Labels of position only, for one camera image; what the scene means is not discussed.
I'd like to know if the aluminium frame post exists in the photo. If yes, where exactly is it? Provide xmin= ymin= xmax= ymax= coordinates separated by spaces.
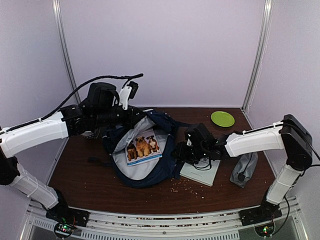
xmin=242 ymin=0 xmax=274 ymax=114
xmin=52 ymin=0 xmax=77 ymax=90

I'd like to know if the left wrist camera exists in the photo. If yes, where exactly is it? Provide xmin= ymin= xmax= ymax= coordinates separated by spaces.
xmin=119 ymin=81 xmax=139 ymax=111

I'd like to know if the right aluminium frame post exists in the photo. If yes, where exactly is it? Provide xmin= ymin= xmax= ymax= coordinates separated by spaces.
xmin=242 ymin=0 xmax=274 ymax=114

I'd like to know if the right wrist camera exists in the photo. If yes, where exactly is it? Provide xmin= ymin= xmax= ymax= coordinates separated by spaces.
xmin=186 ymin=138 xmax=192 ymax=146

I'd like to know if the left aluminium frame post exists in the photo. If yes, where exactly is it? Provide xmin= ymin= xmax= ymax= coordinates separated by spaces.
xmin=52 ymin=0 xmax=77 ymax=90

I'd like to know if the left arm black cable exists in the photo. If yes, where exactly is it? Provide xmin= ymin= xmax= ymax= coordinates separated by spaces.
xmin=0 ymin=72 xmax=145 ymax=133

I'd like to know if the grey zip pouch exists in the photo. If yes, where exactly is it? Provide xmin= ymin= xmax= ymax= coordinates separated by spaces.
xmin=229 ymin=152 xmax=259 ymax=188

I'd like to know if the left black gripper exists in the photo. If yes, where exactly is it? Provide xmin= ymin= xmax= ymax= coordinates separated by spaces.
xmin=93 ymin=104 xmax=145 ymax=129

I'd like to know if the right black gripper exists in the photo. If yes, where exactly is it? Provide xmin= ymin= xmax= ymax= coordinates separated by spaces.
xmin=171 ymin=141 xmax=208 ymax=165

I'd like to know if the navy blue backpack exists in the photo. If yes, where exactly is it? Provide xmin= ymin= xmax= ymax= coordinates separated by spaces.
xmin=102 ymin=109 xmax=190 ymax=189

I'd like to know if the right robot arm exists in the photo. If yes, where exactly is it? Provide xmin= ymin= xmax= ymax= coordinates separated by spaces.
xmin=172 ymin=114 xmax=314 ymax=221

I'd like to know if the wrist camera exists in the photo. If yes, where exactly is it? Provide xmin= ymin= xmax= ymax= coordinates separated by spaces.
xmin=186 ymin=138 xmax=192 ymax=146
xmin=119 ymin=81 xmax=139 ymax=111

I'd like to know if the green plate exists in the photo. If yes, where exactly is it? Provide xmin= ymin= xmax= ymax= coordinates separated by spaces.
xmin=210 ymin=111 xmax=235 ymax=128

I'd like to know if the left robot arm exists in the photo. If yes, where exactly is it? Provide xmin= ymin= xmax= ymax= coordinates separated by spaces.
xmin=0 ymin=81 xmax=139 ymax=223

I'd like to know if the front aluminium rail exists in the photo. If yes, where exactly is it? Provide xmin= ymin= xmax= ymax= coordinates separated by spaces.
xmin=27 ymin=204 xmax=306 ymax=240

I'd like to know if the dog picture book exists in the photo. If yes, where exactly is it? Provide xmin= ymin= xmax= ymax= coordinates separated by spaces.
xmin=124 ymin=128 xmax=163 ymax=167

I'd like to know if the white patterned bowl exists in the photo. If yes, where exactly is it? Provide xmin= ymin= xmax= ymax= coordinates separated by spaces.
xmin=81 ymin=128 xmax=101 ymax=140

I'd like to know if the grey hardcover book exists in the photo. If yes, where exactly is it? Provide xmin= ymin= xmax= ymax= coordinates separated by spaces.
xmin=180 ymin=158 xmax=221 ymax=187

